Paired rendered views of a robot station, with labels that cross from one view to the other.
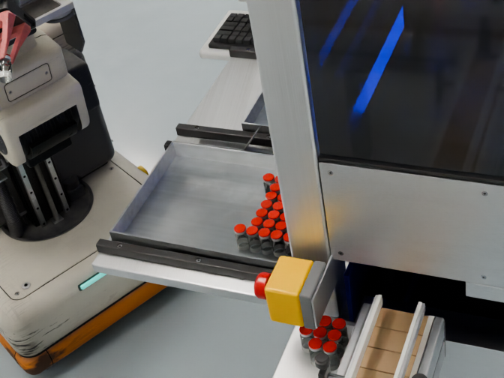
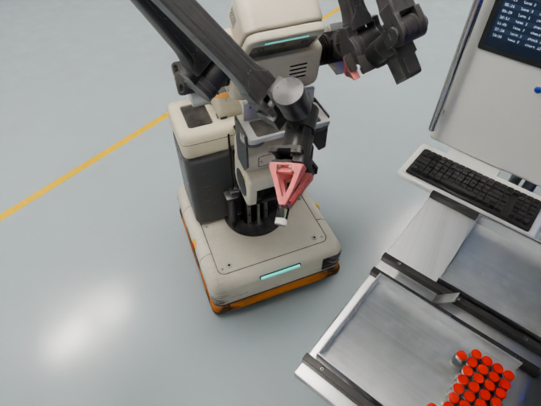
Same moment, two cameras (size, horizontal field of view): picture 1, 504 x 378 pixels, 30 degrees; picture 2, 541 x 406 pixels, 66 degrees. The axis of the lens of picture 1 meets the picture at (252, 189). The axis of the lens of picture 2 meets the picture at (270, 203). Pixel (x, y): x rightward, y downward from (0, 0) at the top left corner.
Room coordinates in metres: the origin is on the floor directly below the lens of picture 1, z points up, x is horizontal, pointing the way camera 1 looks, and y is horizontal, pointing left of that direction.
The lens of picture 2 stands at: (0.86, 0.30, 1.79)
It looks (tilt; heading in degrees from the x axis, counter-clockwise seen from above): 48 degrees down; 10
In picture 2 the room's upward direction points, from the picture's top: straight up
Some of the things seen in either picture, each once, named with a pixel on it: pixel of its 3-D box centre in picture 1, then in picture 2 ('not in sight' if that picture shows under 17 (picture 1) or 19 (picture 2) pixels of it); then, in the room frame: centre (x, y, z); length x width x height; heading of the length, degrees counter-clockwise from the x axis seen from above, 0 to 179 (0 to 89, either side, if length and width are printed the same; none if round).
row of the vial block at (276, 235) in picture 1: (294, 212); (478, 403); (1.19, -0.06, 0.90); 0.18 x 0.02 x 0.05; 150
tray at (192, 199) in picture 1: (226, 204); (416, 361); (1.26, 0.05, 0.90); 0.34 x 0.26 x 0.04; 60
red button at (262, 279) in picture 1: (268, 286); not in sight; (0.95, 0.01, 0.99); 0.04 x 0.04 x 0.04; 61
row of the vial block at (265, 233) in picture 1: (282, 210); (468, 395); (1.20, -0.04, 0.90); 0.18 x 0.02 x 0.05; 150
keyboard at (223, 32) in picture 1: (294, 34); (472, 185); (1.91, -0.17, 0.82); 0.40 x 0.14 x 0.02; 61
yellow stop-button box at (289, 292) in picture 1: (296, 292); not in sight; (0.92, -0.03, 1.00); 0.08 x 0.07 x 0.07; 61
